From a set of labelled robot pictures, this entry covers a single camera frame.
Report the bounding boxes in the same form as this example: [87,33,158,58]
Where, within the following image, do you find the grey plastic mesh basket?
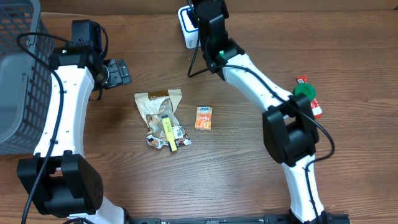
[1,0,55,155]

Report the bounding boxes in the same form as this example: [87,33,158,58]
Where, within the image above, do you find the green lid jar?
[293,83,317,101]

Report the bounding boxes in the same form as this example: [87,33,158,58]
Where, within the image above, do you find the red snack stick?
[296,75,323,119]

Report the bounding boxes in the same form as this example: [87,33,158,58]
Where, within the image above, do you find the white barcode scanner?
[177,6,198,49]

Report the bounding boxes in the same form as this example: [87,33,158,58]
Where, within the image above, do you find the beige snack pouch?
[134,89,192,149]

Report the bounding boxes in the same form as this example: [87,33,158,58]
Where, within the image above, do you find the orange tissue pack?
[195,106,213,131]

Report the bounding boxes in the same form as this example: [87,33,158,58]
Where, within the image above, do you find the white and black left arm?
[17,42,132,223]

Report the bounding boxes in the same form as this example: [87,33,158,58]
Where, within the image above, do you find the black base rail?
[129,212,351,224]

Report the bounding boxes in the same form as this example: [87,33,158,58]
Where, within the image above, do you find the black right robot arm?
[188,1,326,223]

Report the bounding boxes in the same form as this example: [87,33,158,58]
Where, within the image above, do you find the yellow snack stick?
[162,115,178,152]

